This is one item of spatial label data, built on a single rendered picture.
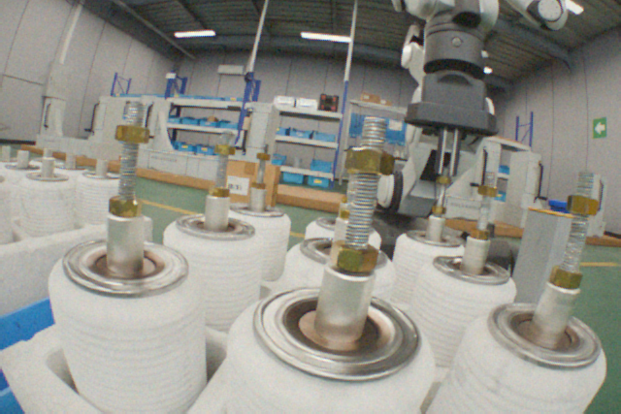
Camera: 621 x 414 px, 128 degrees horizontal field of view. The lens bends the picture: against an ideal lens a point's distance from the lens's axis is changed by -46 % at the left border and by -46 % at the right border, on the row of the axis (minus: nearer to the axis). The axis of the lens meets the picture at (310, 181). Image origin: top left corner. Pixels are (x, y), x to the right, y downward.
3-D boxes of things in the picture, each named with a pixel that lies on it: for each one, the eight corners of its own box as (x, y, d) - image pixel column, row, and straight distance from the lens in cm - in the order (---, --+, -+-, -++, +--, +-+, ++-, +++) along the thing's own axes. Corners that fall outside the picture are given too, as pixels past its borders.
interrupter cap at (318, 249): (317, 275, 19) (319, 266, 19) (288, 241, 26) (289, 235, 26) (404, 271, 23) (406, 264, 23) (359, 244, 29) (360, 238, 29)
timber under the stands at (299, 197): (61, 151, 545) (62, 146, 545) (585, 235, 493) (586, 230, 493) (20, 149, 503) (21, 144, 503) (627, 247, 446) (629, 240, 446)
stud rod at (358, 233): (344, 305, 12) (378, 116, 11) (328, 296, 12) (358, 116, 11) (360, 301, 12) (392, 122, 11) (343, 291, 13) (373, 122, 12)
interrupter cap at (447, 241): (411, 232, 42) (412, 227, 42) (461, 242, 41) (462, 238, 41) (398, 239, 34) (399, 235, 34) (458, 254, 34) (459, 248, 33)
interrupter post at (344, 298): (319, 351, 12) (335, 279, 10) (304, 320, 14) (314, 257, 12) (372, 345, 13) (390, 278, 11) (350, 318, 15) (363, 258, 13)
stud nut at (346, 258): (351, 275, 10) (355, 254, 10) (320, 260, 11) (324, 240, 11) (381, 268, 12) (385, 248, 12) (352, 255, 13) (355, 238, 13)
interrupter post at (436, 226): (425, 238, 39) (430, 214, 38) (441, 242, 39) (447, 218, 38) (422, 241, 36) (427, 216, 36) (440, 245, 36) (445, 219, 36)
